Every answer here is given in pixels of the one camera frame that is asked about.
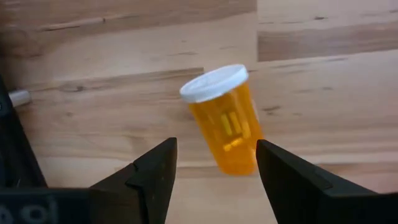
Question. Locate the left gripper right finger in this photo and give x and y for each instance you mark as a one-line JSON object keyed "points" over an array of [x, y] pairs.
{"points": [[304, 199]]}

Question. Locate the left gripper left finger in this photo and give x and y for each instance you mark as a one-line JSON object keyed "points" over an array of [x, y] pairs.
{"points": [[124, 199]]}

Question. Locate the amber pill bottle white cap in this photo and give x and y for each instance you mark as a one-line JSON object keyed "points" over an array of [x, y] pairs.
{"points": [[230, 130]]}

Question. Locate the black aluminium rig frame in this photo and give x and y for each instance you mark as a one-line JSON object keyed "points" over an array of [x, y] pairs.
{"points": [[15, 149]]}

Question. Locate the small white post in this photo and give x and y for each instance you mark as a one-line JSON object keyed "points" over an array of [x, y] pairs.
{"points": [[20, 98]]}

